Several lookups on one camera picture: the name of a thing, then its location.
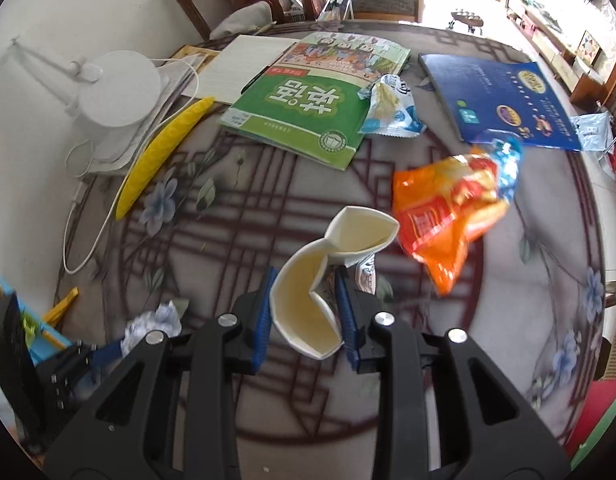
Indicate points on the yellow curved plastic strip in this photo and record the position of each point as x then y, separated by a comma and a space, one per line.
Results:
158, 150

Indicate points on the orange snack bag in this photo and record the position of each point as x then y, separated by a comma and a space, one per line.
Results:
437, 220

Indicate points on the blue book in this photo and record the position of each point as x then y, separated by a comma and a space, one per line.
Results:
487, 95

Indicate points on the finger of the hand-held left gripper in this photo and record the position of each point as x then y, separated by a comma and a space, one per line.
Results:
73, 375

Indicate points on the blue plastic box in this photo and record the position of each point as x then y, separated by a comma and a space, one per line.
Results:
48, 347

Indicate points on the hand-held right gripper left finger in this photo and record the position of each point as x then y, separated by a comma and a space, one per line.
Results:
265, 320

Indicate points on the low white television console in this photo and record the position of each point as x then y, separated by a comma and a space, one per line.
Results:
542, 30

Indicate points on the yellow clothespin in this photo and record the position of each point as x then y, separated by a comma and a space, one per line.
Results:
63, 307

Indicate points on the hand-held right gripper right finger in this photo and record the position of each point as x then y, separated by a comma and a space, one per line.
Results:
348, 320

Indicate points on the black pen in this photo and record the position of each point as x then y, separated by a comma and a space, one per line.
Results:
254, 79

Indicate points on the white chair cushion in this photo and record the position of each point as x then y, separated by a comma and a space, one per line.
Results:
243, 20

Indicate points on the paper ball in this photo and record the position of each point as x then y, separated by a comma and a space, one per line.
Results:
153, 325

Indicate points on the small blue foil packet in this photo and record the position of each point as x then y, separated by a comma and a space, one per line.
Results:
592, 132

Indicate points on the green textbook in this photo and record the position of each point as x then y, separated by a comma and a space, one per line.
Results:
298, 105

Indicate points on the framed colourful picture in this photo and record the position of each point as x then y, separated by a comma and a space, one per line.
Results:
589, 47

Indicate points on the white paper cup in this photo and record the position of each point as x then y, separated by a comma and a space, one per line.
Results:
303, 310

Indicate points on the yellow brown booklet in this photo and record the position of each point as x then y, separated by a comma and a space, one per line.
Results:
193, 55

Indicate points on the white desk lamp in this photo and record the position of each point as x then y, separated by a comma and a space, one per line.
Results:
118, 90

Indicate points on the blue white snack wrapper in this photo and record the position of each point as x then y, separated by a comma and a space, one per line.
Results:
392, 115

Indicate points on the white lined notebook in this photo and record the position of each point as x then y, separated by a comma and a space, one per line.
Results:
233, 65

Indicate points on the red flat object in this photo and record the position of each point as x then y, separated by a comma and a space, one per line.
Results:
602, 410

